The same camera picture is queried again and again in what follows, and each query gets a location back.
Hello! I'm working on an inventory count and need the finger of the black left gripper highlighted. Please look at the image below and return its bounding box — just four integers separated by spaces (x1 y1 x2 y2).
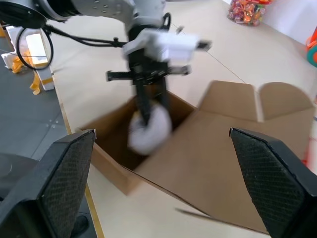
135 83 153 126
155 78 172 119

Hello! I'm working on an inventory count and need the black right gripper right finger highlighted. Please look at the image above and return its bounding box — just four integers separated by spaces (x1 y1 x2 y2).
229 127 317 238

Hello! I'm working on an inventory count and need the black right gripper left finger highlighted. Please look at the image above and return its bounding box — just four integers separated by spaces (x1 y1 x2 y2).
0 128 97 238

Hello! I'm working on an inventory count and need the white round soft object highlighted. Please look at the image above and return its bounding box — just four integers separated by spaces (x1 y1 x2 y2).
127 99 173 156

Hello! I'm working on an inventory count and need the brown cardboard box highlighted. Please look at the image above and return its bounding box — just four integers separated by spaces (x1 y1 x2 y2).
75 79 317 235

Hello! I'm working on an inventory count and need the clear candy jar yellow lid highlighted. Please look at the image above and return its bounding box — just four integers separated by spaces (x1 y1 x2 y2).
227 0 269 27

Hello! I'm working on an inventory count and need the teal dinosaur backpack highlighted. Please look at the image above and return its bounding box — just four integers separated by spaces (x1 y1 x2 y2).
305 24 317 67

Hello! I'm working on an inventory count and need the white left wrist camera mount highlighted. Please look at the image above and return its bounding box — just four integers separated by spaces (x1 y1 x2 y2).
122 28 212 64

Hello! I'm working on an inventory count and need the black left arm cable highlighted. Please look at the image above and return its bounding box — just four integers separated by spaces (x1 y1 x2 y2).
16 12 172 71

